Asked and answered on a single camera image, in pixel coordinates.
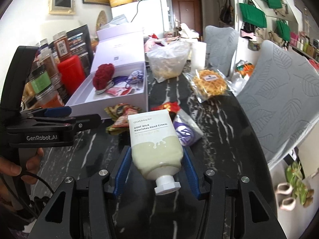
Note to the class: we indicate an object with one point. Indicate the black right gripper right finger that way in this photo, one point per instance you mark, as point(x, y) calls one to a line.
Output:
point(239, 200)

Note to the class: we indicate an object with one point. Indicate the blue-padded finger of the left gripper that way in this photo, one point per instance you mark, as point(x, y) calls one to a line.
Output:
point(57, 112)

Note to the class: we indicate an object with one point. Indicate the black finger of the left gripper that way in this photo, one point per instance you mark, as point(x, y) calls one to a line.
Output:
point(78, 123)

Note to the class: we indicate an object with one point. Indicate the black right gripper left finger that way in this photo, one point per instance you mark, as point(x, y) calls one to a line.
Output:
point(82, 208)

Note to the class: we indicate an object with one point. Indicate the white hand cream tube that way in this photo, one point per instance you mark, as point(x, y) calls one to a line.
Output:
point(156, 150)

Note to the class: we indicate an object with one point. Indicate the orange label jar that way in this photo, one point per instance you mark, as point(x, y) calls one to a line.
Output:
point(49, 98)

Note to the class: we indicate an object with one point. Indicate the green label jar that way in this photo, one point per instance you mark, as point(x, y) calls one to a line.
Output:
point(39, 79)

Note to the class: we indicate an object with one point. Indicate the peanut snack bag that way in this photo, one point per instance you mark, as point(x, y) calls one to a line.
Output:
point(119, 115)

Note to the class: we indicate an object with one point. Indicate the red canister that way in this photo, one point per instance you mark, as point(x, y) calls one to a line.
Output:
point(72, 74)

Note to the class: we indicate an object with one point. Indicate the dark red fluffy pompom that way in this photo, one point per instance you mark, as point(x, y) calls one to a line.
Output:
point(103, 75)

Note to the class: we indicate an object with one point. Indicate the purple tassel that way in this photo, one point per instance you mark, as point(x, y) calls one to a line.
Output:
point(119, 79)

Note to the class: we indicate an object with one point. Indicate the white open gift box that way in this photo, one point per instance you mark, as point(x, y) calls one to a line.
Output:
point(118, 74)

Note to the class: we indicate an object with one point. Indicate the jar with Chinese label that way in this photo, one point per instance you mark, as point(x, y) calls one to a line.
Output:
point(62, 47)

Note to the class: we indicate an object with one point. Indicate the black printed box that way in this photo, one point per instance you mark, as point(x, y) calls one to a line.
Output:
point(80, 45)

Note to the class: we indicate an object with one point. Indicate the white purple snack packet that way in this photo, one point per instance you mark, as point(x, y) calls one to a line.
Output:
point(186, 129)

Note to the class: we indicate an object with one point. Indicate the small red candy packet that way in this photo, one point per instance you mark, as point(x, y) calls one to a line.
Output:
point(170, 106)

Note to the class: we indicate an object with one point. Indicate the plastic bag with container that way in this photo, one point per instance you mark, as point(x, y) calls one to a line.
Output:
point(168, 61)

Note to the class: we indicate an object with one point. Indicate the near grey leaf chair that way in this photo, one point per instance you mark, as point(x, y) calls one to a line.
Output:
point(280, 100)

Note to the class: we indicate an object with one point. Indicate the grey leaf chair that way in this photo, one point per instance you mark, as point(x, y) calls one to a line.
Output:
point(221, 45)
point(280, 100)

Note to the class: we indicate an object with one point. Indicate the white mini fridge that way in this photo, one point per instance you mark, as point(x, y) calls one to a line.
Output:
point(150, 15)

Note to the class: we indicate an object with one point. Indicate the wrapped waffle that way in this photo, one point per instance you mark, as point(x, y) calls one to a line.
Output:
point(208, 83)

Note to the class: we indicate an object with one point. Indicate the brown door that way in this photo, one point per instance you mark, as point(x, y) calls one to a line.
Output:
point(188, 12)

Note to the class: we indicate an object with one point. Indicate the far grey leaf chair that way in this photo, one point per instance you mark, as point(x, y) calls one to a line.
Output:
point(221, 45)

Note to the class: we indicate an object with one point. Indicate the green tote bag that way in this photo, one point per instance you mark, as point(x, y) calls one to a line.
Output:
point(253, 15)

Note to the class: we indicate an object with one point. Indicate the lilac satin drawstring pouch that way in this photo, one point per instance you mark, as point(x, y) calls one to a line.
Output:
point(135, 80)

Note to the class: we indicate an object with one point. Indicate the wall intercom panel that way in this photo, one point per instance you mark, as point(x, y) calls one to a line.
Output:
point(62, 7)

